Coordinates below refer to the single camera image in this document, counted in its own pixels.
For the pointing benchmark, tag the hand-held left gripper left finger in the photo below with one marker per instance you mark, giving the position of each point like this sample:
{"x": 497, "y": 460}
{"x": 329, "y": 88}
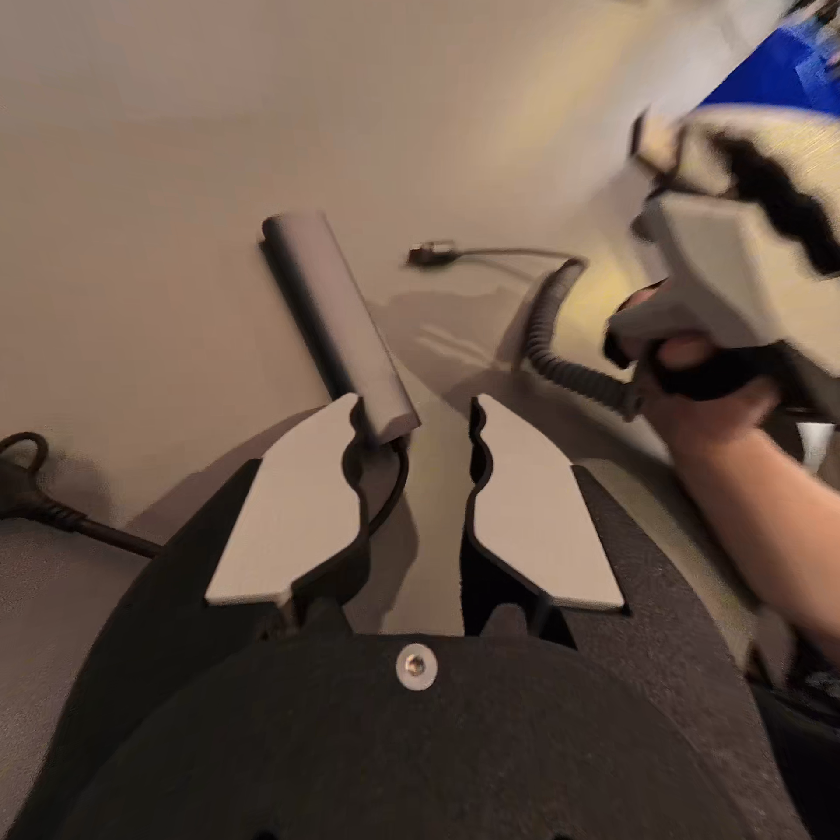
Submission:
{"x": 295, "y": 512}

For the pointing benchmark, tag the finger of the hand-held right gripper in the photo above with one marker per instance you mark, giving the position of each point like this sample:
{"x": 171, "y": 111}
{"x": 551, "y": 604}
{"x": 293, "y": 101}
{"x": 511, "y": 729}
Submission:
{"x": 787, "y": 131}
{"x": 728, "y": 262}

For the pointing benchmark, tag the person's dark clothing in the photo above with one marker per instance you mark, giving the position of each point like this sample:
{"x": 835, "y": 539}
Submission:
{"x": 804, "y": 754}

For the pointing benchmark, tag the blue plastic bin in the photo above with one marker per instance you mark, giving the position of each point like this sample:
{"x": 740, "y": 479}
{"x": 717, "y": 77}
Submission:
{"x": 781, "y": 72}

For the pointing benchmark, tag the person's right forearm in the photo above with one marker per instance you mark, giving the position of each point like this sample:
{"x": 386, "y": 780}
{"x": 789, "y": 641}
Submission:
{"x": 768, "y": 525}

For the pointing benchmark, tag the person's right hand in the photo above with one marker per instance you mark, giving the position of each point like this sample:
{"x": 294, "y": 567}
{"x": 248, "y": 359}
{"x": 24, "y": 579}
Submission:
{"x": 709, "y": 413}

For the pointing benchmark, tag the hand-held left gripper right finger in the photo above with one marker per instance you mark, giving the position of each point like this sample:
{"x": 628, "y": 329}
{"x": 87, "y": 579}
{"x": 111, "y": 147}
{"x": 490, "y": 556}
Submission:
{"x": 538, "y": 518}

